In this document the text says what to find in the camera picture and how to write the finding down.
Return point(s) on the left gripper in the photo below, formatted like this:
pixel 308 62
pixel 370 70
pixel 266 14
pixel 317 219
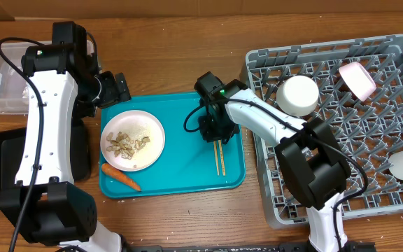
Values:
pixel 115 91

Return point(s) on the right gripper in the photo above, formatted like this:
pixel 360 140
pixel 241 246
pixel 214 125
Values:
pixel 210 134

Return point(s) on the white bowl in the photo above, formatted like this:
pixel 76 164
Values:
pixel 298 96

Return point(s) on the pink bowl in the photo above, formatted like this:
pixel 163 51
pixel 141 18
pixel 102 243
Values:
pixel 358 80

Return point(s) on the white tissue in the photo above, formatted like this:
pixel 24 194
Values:
pixel 25 95

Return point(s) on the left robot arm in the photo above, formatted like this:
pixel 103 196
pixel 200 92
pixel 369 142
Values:
pixel 65 84

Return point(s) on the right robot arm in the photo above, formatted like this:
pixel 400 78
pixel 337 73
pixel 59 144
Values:
pixel 313 166

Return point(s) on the grey dishwasher rack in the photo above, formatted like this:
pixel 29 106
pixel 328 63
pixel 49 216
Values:
pixel 370 131

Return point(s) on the teal serving tray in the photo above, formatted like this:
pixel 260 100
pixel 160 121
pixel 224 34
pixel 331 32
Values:
pixel 187 163

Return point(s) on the peanut shells pile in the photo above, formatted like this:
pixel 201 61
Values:
pixel 124 146

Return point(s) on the orange carrot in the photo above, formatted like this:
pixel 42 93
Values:
pixel 116 174

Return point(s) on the clear plastic bin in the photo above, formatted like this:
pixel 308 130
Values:
pixel 11 82

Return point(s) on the black plastic tray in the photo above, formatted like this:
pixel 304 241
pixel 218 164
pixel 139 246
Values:
pixel 12 146

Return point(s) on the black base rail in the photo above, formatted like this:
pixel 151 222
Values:
pixel 351 246

